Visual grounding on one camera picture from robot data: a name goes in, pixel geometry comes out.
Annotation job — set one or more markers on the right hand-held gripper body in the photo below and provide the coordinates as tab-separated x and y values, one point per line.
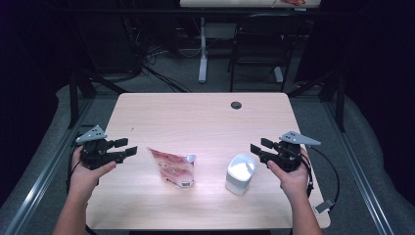
287	156

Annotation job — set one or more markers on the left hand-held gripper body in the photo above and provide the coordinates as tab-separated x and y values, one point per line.
98	155

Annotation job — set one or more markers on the white lidded container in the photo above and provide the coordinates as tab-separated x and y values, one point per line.
239	176

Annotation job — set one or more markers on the clear red printed refill pouch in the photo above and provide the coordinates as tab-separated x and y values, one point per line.
174	166

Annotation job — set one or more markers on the person's right hand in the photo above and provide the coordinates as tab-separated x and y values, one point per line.
293	182

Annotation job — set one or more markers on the person's left hand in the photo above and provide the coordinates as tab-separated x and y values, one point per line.
84	179

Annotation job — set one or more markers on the black table grommet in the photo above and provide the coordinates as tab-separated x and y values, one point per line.
236	105

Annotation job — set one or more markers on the black metal stand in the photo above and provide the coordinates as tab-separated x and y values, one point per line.
74	98
341	104

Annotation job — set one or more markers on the black folding chair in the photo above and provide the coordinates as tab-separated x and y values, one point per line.
267	39

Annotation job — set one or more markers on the white-legged wooden table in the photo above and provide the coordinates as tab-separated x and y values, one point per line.
203	58

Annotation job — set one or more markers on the orange object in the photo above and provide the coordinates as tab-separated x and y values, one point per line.
293	1

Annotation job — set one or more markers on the metal floor rail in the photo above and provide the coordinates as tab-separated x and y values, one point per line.
42	182
365	186

